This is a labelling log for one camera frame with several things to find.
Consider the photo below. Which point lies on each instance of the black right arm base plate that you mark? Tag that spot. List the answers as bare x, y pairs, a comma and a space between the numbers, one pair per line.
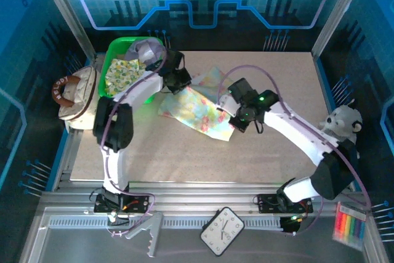
266, 204

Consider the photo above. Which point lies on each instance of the aluminium frame post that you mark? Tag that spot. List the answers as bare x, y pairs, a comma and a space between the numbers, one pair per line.
338, 13
68, 13

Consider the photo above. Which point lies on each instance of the rainbow marker pack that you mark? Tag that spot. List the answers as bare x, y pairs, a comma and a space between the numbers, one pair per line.
349, 226

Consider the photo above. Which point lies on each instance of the grey plush toy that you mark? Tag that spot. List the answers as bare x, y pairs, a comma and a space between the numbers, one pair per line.
344, 118

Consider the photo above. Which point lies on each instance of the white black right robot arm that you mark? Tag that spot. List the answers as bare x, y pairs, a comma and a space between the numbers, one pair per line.
295, 130

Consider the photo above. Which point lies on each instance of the pastel floral skirt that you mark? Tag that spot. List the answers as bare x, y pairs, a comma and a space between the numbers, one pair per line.
194, 112

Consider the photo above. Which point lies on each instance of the lavender skirt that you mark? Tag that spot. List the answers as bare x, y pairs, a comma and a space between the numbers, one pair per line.
144, 50

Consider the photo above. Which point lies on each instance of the black white analog clock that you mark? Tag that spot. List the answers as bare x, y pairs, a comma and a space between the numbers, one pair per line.
222, 230

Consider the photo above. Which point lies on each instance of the grey toothed plastic tool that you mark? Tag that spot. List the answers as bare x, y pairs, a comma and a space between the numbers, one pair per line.
154, 229

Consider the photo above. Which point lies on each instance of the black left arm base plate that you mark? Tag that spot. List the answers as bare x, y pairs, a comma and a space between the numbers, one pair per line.
141, 204

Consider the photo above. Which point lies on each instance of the aluminium frame rail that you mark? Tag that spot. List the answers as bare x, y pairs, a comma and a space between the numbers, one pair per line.
200, 196

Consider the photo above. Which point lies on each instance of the black electronics box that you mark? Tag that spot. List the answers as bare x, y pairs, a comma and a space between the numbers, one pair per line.
291, 227

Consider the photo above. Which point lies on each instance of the green plastic basket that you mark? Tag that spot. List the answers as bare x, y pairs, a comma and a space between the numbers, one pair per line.
115, 46

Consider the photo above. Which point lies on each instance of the lemon print skirt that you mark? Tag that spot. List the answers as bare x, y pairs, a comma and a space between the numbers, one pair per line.
123, 73

